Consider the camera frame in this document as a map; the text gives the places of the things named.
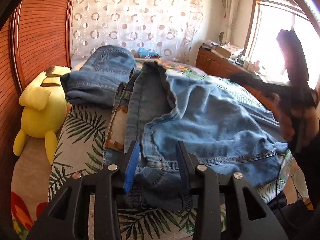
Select patterned window drape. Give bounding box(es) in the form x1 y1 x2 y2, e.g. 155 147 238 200
223 0 240 45

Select printed white paper bag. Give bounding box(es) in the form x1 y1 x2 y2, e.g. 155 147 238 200
222 42 245 53

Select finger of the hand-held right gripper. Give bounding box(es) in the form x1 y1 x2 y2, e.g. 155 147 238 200
229 71 288 98

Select long wooden cabinet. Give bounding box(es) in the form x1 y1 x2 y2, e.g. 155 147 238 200
195 47 288 111

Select yellow plush toy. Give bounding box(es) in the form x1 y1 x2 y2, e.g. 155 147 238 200
12 65 72 166

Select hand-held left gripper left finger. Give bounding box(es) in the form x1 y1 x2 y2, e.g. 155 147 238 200
26 140 141 240

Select blue denim pants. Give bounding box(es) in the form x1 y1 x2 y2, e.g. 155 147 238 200
59 45 288 211

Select blue plastic bag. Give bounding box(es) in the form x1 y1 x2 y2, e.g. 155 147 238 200
136 46 161 58

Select circle patterned sheer curtain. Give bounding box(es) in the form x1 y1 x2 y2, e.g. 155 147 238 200
71 0 203 61

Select leaf print bed sheet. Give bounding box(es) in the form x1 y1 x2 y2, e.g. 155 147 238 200
11 74 311 240

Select wooden louvered wardrobe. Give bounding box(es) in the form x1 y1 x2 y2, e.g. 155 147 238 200
0 0 76 205

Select cardboard box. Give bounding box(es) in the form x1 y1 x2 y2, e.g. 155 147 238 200
216 45 236 58

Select person's right hand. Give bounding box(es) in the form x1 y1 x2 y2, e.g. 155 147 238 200
273 92 316 147

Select wooden framed window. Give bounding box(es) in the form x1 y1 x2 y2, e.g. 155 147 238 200
243 0 320 91

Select floral blanket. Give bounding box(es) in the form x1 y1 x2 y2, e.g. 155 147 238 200
133 57 208 77

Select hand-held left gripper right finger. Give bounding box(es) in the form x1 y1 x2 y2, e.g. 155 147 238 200
175 141 273 240

